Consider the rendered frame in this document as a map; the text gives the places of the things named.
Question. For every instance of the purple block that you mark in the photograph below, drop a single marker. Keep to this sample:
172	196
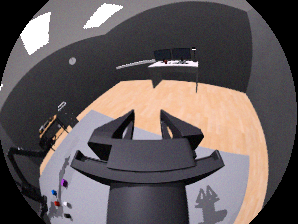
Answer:
64	183

